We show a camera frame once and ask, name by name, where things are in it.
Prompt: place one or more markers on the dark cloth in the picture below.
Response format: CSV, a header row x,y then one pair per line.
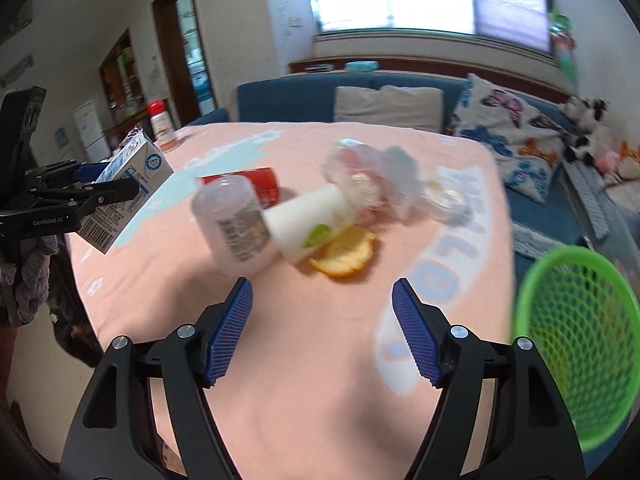
x,y
72,320

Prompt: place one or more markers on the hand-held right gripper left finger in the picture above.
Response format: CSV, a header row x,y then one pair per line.
x,y
230,330

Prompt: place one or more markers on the red paper pack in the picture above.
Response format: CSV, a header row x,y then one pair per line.
x,y
262,185

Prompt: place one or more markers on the green plastic basket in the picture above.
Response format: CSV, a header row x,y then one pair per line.
x,y
530,310

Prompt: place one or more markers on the plastic wrapper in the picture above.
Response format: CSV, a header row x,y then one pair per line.
x,y
395,170

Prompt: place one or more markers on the beige cushion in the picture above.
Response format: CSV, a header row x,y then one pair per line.
x,y
385,107

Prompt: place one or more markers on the long patterned sofa cover strip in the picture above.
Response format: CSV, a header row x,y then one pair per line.
x,y
590,200

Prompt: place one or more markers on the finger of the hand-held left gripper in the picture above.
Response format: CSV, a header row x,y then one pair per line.
x,y
80,171
100,194

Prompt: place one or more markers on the white refrigerator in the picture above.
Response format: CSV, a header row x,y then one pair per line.
x,y
90,127

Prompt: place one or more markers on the person's left hand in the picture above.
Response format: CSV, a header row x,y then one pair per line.
x,y
32,270

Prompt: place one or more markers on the white bottle with green label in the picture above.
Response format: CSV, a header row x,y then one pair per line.
x,y
300,220

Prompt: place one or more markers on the white bottle with red cap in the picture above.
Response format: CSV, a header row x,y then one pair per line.
x,y
162,127

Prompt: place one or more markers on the orange fox plush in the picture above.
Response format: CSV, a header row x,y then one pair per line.
x,y
630,155

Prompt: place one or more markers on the teal tissue box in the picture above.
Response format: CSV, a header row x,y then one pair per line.
x,y
362,65

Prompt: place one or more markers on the short patterned sofa cover strip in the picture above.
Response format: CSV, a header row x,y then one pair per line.
x,y
530,242

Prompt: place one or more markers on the colourful hanging toy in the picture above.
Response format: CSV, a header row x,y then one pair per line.
x,y
562,30

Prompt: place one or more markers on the pink printed blanket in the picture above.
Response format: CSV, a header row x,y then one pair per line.
x,y
310,385

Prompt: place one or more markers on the translucent plastic bottle with label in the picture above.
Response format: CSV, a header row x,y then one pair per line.
x,y
225,220

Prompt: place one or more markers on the blue and white milk carton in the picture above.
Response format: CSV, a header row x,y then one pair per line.
x,y
145,165

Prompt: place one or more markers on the blue sofa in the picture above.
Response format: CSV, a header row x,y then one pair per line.
x,y
300,100

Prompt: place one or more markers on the pink plush toy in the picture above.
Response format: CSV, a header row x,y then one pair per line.
x,y
607,161

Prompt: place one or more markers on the black and white cow plush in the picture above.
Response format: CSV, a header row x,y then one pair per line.
x,y
582,120

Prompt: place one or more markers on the wooden shelf cabinet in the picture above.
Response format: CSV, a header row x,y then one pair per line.
x,y
122,80

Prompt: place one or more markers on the small clear jelly cup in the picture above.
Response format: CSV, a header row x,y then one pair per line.
x,y
445,202

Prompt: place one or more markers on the butterfly print pillow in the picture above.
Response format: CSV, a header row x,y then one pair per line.
x,y
510,125

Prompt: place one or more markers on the brown framed glass door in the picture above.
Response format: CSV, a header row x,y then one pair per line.
x,y
185,50

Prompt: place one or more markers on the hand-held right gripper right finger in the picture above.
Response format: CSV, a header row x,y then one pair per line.
x,y
417,330

